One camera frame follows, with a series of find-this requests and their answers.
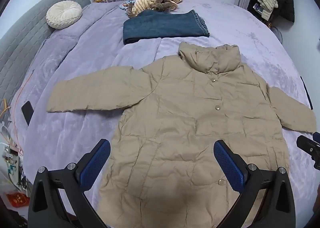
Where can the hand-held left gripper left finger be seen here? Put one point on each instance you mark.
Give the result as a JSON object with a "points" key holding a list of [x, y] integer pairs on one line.
{"points": [[96, 161]]}

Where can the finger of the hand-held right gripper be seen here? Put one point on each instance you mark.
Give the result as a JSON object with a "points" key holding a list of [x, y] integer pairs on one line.
{"points": [[308, 146], [317, 136]]}

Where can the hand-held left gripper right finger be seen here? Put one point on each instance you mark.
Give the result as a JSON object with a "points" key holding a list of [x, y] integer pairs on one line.
{"points": [[228, 165]]}

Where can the beige down jacket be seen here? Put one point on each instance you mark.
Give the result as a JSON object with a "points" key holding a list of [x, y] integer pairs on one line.
{"points": [[175, 118]]}

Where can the black phone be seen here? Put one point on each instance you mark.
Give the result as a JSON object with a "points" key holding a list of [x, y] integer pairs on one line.
{"points": [[27, 113]]}

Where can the white power strip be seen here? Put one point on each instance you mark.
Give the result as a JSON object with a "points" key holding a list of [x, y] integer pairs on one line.
{"points": [[10, 158]]}

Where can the red packet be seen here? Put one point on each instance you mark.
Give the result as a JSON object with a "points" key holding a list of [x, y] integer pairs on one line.
{"points": [[17, 200]]}

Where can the standing fan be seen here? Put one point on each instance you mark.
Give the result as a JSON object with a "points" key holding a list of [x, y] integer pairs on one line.
{"points": [[277, 34]]}

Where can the lilac plush blanket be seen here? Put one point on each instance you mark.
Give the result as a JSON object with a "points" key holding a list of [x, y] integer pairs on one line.
{"points": [[87, 50]]}

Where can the grey quilted headboard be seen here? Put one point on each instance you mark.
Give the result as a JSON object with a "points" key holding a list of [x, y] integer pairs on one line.
{"points": [[22, 43]]}

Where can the pale hanging puffer jacket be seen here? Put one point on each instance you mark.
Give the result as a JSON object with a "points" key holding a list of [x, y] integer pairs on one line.
{"points": [[267, 0]]}

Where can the round cream cushion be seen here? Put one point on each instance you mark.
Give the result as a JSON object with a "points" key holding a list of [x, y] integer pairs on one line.
{"points": [[63, 14]]}

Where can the blue jeans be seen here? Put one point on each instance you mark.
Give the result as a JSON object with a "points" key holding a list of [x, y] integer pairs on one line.
{"points": [[162, 25]]}

